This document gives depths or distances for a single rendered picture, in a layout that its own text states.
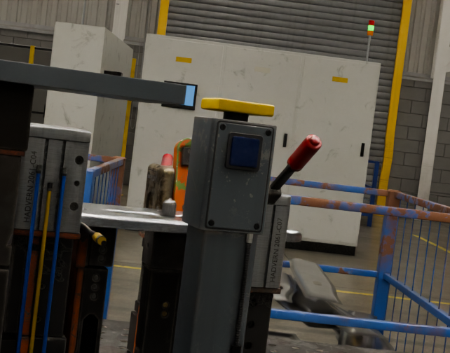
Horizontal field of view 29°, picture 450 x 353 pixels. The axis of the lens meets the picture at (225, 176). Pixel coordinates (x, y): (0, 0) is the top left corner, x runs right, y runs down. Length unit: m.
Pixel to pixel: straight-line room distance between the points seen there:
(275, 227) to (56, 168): 0.28
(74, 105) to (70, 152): 7.97
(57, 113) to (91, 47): 0.74
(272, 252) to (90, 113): 7.89
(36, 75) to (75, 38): 8.21
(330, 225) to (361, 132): 1.01
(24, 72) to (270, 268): 0.43
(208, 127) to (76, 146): 0.18
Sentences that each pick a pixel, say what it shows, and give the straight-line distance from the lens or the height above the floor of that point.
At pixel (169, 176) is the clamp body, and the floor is 1.05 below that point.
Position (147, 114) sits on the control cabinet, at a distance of 8.91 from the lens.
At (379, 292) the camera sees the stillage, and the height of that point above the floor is 0.47.
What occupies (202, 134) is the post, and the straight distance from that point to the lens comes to 0.89.
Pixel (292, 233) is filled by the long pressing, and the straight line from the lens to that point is 1.21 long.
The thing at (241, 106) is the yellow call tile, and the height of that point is 1.15.
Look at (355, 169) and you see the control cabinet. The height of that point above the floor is 0.90.
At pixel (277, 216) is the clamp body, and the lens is 1.07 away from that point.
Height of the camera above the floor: 1.13
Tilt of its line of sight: 3 degrees down
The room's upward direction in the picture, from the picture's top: 7 degrees clockwise
